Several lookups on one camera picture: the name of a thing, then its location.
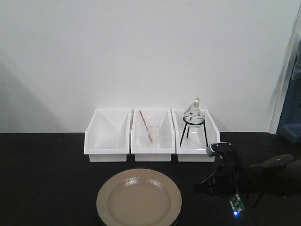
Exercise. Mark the red glass stirring rod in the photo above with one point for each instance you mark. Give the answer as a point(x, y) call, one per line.
point(147, 129)

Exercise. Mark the right white plastic bin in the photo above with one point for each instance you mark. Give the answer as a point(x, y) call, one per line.
point(191, 143)

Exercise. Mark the beige round plate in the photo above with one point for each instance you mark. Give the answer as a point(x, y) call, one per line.
point(139, 197)

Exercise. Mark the middle white plastic bin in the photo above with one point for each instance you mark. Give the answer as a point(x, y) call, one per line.
point(166, 135)

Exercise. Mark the black wire tripod stand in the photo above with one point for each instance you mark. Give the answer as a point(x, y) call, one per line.
point(195, 123)

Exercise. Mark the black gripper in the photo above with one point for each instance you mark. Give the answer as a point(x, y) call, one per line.
point(226, 178)

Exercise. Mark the grey pegboard drying rack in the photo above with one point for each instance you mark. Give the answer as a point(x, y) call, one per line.
point(289, 125)

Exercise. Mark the clear glass beaker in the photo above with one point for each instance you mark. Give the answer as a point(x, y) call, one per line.
point(145, 142)

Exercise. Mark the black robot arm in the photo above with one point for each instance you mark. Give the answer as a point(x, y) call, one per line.
point(279, 175)

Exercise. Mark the white plastic bin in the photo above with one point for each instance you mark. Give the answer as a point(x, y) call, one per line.
point(191, 143)
point(166, 135)
point(107, 137)

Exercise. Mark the small green circuit board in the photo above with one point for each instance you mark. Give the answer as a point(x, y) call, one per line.
point(237, 204)

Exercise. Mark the left white plastic bin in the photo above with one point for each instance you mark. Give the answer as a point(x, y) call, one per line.
point(107, 137)

